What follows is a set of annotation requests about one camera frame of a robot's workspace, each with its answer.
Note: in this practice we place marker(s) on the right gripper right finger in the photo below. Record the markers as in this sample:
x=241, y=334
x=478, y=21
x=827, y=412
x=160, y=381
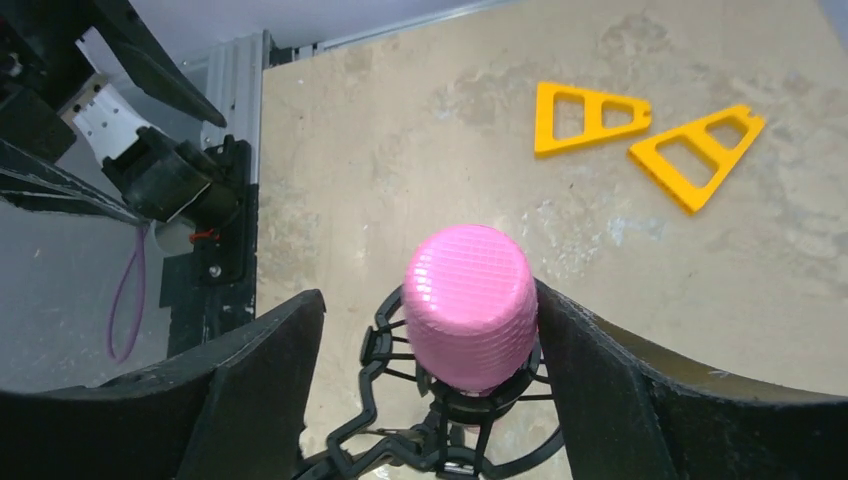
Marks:
x=632, y=409

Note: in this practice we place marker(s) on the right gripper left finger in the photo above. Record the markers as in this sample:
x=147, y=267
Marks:
x=232, y=408

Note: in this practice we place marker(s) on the black tripod mic stand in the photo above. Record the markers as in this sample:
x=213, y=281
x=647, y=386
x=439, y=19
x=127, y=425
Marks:
x=451, y=440

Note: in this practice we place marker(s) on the pink microphone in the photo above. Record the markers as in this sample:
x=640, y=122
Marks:
x=470, y=302

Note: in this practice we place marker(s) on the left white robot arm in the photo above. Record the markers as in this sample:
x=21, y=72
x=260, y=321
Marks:
x=71, y=143

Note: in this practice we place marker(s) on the yellow triangle stand far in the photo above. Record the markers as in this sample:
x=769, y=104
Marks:
x=697, y=137

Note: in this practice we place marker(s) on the yellow triangle stand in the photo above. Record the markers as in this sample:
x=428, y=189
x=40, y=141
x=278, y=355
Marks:
x=697, y=137
x=593, y=103

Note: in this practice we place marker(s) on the yellow triangle stand near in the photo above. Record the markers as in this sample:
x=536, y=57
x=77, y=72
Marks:
x=593, y=103

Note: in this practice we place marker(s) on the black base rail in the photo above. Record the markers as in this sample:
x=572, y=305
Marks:
x=211, y=290

